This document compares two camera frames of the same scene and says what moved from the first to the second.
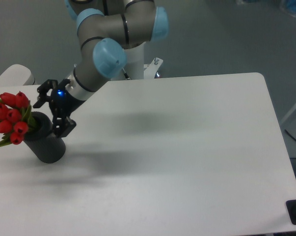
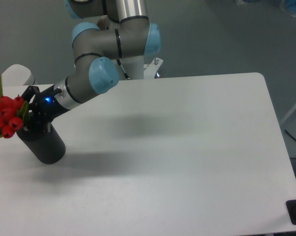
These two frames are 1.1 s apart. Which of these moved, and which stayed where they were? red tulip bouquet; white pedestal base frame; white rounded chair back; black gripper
Moved: black gripper; red tulip bouquet
Stayed: white rounded chair back; white pedestal base frame
